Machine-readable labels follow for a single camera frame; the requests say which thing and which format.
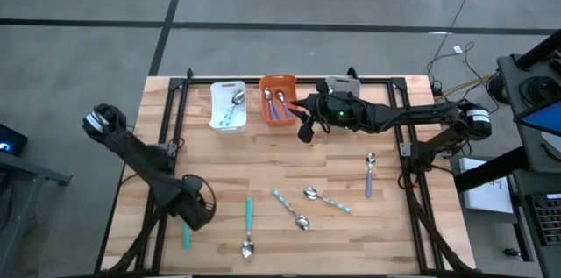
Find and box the blue screen monitor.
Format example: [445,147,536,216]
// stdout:
[512,97,561,139]

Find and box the coiled black cable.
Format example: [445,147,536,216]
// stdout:
[518,75,560,104]

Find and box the grey side table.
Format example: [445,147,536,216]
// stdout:
[0,150,74,278]

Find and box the black floor cable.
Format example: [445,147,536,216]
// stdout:
[425,0,488,95]

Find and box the yellow floor cable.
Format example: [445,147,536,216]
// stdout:
[433,74,496,102]

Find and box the orange plastic bin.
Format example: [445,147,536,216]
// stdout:
[259,73,302,128]

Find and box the black device blue light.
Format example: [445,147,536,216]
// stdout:
[0,123,28,156]

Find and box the small black floor object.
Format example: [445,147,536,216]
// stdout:
[502,246,525,261]

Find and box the grey plastic bin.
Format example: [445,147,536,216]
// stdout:
[326,75,362,99]

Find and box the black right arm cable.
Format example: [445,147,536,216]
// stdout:
[313,110,334,135]

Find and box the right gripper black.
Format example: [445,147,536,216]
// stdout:
[289,79,373,134]

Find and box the white paper box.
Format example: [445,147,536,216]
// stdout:
[458,157,515,214]

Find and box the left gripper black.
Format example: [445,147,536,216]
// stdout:
[166,175,218,233]

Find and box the black aluminium table frame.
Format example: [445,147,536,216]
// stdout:
[100,67,477,277]

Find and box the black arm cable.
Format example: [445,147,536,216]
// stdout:
[181,174,218,222]
[313,110,334,135]

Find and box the steel spoon teal-patterned handle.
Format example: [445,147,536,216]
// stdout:
[217,89,246,129]
[303,187,353,215]
[271,189,311,231]

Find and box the backlit black keyboard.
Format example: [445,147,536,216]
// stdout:
[525,192,561,247]

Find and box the grey equipment cart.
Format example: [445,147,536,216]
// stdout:
[453,27,561,278]

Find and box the white plastic bin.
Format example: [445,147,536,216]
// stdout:
[209,80,248,134]

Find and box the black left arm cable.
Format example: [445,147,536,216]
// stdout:
[181,174,218,222]

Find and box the steel spoon teal handle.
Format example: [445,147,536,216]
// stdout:
[241,196,256,260]
[182,220,193,252]

